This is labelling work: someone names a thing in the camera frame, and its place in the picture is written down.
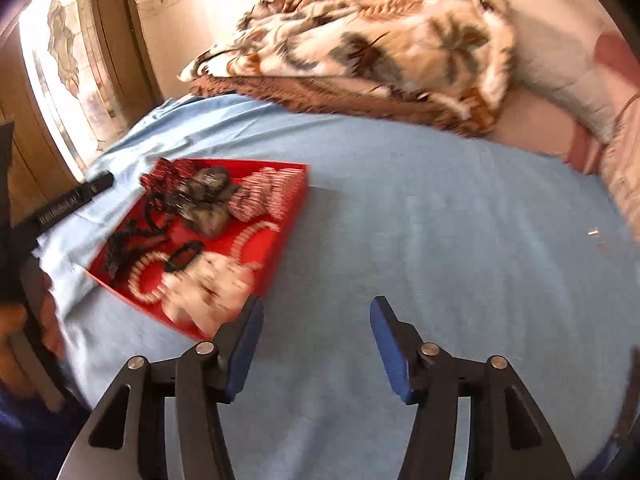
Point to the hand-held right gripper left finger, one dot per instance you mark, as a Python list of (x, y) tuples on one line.
[(247, 340)]

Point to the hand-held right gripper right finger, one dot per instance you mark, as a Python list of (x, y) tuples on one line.
[(390, 350)]

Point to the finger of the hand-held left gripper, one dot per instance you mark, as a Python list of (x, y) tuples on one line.
[(75, 195)]

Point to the white floral scrunchie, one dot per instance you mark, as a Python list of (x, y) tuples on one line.
[(210, 290)]

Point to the red tray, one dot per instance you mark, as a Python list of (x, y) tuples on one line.
[(272, 252)]

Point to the red dotted scrunchie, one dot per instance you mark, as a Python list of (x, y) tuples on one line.
[(167, 175)]

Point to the grey patterned scrunchie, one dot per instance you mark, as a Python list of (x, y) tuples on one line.
[(207, 200)]

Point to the person's left hand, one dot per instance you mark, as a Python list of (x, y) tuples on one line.
[(12, 330)]

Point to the stained glass window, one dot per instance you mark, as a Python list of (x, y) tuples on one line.
[(75, 75)]

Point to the blue bed sheet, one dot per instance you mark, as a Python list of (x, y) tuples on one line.
[(425, 210)]

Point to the red checkered scrunchie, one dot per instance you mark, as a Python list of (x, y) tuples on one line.
[(265, 192)]

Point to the person's blue clothing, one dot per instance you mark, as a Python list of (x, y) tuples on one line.
[(30, 440)]

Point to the brown ruffled blanket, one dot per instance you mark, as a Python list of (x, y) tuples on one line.
[(310, 92)]

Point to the pink pillow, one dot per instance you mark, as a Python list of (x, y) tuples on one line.
[(530, 125)]

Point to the patterned cushion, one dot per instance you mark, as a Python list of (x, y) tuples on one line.
[(625, 170)]

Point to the leaf print blanket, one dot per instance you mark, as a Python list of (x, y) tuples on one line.
[(375, 45)]

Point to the wooden door frame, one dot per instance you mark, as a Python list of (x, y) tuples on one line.
[(45, 180)]

